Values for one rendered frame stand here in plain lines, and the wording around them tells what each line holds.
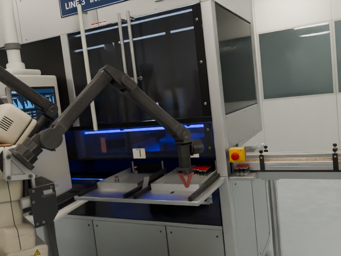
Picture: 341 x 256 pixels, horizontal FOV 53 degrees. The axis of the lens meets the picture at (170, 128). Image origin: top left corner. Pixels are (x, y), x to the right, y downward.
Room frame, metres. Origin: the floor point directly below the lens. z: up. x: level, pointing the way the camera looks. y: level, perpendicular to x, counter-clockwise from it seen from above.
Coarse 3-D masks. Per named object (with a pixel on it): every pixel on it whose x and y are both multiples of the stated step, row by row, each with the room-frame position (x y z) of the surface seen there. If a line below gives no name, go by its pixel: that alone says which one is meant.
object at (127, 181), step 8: (128, 168) 2.12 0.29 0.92; (112, 176) 1.97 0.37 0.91; (120, 176) 2.04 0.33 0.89; (128, 176) 2.04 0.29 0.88; (136, 176) 2.02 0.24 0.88; (144, 176) 2.00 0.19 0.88; (152, 176) 1.87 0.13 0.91; (104, 184) 1.82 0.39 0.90; (112, 184) 1.80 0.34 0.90; (120, 184) 1.77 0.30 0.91; (128, 184) 1.75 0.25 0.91; (136, 184) 1.73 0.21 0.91
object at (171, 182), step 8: (176, 168) 1.97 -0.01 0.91; (168, 176) 1.87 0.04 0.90; (176, 176) 1.91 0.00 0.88; (208, 176) 1.70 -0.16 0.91; (152, 184) 1.68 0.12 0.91; (160, 184) 1.66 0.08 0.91; (168, 184) 1.64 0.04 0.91; (176, 184) 1.63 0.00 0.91; (192, 184) 1.59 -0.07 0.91; (200, 184) 1.60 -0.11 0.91
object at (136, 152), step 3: (132, 150) 2.04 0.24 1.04; (135, 150) 2.03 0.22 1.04; (138, 150) 2.02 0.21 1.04; (141, 150) 2.01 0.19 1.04; (144, 150) 2.00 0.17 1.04; (135, 153) 2.03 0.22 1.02; (138, 153) 2.02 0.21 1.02; (141, 153) 2.01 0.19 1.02; (144, 153) 2.00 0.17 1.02; (135, 156) 2.03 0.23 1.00; (138, 156) 2.02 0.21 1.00; (141, 156) 2.01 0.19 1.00; (144, 156) 2.00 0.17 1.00
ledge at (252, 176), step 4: (252, 172) 1.82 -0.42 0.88; (256, 172) 1.81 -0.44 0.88; (232, 176) 1.78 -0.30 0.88; (236, 176) 1.77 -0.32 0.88; (240, 176) 1.76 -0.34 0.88; (244, 176) 1.75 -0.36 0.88; (248, 176) 1.75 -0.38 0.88; (252, 176) 1.74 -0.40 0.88; (256, 176) 1.78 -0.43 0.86; (236, 180) 1.76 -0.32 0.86; (240, 180) 1.75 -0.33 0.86; (244, 180) 1.74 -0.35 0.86; (248, 180) 1.73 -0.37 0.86; (252, 180) 1.72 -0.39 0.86
